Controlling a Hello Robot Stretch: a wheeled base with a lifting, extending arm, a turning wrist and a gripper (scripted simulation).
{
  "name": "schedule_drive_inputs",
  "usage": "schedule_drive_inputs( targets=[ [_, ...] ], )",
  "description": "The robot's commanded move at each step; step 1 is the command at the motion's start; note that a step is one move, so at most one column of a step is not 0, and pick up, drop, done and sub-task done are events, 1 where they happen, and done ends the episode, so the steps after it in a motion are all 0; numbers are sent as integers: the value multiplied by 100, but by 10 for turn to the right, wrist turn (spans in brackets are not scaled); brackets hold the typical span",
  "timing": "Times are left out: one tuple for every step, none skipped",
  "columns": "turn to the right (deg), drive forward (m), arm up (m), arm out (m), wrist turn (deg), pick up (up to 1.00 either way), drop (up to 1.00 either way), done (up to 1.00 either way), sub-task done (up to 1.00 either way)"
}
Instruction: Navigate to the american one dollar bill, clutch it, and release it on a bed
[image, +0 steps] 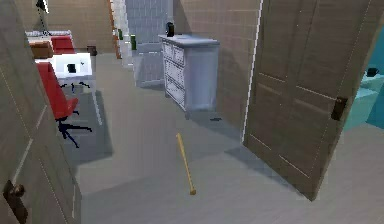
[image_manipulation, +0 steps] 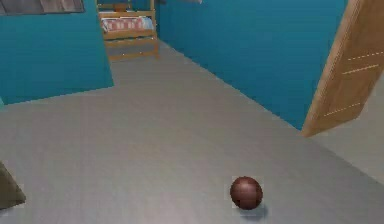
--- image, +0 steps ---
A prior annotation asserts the red office chair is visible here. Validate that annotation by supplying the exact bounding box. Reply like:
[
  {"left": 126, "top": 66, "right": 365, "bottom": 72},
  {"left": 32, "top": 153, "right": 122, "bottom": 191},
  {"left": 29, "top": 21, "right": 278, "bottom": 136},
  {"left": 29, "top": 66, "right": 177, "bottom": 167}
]
[
  {"left": 35, "top": 61, "right": 93, "bottom": 149},
  {"left": 50, "top": 35, "right": 77, "bottom": 55}
]

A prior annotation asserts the dark door handle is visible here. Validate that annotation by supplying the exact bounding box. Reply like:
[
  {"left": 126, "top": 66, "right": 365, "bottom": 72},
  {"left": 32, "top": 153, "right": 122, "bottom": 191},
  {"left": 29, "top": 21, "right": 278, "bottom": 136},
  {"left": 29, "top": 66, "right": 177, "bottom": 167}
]
[{"left": 330, "top": 96, "right": 349, "bottom": 122}]

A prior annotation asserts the white shelf column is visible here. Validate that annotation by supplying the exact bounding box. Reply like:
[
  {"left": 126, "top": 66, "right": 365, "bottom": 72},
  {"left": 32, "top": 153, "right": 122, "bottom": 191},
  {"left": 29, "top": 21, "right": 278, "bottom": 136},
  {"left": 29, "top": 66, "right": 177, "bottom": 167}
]
[{"left": 112, "top": 0, "right": 134, "bottom": 69}]

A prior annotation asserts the brown wooden box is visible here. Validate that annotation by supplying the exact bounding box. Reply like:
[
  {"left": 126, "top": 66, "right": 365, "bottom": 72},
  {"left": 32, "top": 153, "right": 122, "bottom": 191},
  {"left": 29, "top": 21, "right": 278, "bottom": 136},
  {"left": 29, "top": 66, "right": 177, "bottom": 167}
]
[{"left": 29, "top": 40, "right": 55, "bottom": 60}]

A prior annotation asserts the dark round door knob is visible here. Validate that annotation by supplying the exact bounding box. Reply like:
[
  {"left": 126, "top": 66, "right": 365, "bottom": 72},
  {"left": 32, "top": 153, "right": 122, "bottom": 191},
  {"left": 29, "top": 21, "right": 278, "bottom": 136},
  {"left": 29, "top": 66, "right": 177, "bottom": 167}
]
[{"left": 2, "top": 180, "right": 30, "bottom": 224}]

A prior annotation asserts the grey chest of drawers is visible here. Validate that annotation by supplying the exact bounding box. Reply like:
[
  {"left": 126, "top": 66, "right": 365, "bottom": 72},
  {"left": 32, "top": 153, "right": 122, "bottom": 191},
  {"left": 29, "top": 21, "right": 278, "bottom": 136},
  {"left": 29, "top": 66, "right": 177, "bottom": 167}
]
[{"left": 157, "top": 33, "right": 221, "bottom": 113}]

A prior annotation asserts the yellow wooden baseball bat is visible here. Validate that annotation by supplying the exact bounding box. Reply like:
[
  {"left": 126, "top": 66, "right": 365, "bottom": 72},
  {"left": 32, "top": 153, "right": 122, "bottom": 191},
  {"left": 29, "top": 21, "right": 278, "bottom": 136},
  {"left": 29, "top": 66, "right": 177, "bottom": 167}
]
[{"left": 175, "top": 132, "right": 197, "bottom": 196}]

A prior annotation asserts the white desk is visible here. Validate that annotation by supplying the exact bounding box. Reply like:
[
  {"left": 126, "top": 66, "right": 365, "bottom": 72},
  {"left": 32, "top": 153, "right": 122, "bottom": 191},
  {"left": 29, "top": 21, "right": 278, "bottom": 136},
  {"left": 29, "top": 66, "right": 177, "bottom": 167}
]
[{"left": 34, "top": 52, "right": 104, "bottom": 127}]

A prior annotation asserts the brown wooden room door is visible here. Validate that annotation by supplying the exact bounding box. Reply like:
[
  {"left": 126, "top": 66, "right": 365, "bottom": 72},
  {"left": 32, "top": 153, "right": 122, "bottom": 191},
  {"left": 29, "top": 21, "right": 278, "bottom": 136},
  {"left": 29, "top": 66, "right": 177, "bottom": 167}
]
[
  {"left": 242, "top": 0, "right": 384, "bottom": 202},
  {"left": 0, "top": 0, "right": 83, "bottom": 224}
]

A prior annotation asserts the black object on chest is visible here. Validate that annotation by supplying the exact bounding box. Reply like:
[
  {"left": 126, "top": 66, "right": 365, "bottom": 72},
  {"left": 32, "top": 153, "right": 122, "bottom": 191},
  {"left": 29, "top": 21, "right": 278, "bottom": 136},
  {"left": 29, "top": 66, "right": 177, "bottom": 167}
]
[{"left": 165, "top": 21, "right": 176, "bottom": 38}]

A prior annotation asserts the teal bed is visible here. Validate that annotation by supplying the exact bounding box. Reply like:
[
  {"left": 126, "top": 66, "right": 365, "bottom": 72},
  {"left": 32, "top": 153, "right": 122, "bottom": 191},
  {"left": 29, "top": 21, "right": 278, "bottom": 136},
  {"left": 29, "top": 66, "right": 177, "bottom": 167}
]
[{"left": 343, "top": 24, "right": 384, "bottom": 132}]

